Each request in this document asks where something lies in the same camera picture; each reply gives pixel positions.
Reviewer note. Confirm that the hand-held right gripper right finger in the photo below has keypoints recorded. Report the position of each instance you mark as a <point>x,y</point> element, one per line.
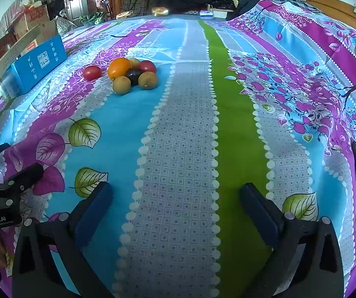
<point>260,220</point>

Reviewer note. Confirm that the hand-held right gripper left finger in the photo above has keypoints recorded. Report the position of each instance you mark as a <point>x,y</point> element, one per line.
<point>94,214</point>

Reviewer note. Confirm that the large orange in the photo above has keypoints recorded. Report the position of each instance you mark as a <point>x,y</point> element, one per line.
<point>119,67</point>

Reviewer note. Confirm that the gold flat box red print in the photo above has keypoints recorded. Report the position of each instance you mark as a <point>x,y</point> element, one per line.
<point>10,56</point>

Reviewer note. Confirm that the red tomato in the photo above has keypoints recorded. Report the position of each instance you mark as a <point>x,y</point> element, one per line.
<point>92,73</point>
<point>147,66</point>

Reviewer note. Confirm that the floral striped bed sheet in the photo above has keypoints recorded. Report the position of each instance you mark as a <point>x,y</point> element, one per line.
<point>178,115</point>

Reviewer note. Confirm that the brown kiwi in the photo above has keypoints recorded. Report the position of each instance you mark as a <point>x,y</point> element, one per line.
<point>148,80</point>
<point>121,85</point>

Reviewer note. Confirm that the large cardboard box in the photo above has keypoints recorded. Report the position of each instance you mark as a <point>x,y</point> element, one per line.
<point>46,29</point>

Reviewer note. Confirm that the dark purple plum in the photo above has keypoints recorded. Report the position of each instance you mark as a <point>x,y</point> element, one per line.
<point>133,75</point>

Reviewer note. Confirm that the cardboard box red print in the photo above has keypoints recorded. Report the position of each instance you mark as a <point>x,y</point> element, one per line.
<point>36,14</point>

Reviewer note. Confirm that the small yellow fruit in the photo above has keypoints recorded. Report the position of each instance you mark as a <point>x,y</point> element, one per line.
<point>134,63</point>

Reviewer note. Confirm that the bag of green vegetables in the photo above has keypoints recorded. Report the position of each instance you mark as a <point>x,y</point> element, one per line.
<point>92,18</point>

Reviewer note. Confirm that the yellow packet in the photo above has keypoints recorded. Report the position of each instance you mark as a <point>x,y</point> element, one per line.
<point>124,15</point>

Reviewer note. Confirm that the yellow round tin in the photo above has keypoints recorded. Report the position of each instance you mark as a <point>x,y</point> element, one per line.
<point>160,11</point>

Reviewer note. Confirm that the white blue small box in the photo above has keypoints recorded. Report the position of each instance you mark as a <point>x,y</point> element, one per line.
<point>207,14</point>

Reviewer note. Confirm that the wooden headboard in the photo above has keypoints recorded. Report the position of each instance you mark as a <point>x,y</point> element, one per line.
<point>336,12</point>

